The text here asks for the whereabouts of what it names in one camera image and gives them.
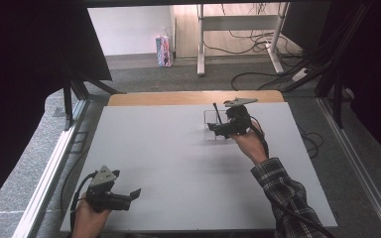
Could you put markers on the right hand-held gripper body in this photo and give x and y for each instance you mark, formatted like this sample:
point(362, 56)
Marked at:
point(239, 120)

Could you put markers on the white power strip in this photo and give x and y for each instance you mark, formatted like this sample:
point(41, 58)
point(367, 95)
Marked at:
point(300, 74)

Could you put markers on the clear acrylic organizer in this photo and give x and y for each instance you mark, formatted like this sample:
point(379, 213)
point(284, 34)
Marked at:
point(209, 117)

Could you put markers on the colourful printed carton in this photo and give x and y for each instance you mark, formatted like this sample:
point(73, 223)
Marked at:
point(164, 51)

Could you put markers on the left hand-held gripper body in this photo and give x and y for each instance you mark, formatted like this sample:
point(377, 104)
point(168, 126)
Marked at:
point(104, 200)

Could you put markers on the person's right hand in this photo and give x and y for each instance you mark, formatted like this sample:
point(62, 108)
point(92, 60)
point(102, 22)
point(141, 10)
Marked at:
point(253, 143)

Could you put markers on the wooden table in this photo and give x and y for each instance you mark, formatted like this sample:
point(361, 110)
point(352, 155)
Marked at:
point(178, 98)

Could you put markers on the aluminium rail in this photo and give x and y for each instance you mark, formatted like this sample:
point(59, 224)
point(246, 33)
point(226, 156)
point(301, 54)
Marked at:
point(51, 172)
point(357, 165)

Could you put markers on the white desk frame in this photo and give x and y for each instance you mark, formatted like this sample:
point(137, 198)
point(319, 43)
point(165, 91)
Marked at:
point(234, 22)

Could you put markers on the black curtain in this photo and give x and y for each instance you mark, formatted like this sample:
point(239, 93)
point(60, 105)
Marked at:
point(373, 66)
point(23, 82)

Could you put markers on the person's left hand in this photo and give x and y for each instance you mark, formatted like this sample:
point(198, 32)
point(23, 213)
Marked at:
point(86, 221)

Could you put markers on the black metal stand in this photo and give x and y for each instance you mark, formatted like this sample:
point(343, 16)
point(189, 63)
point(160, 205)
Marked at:
point(337, 95)
point(67, 102)

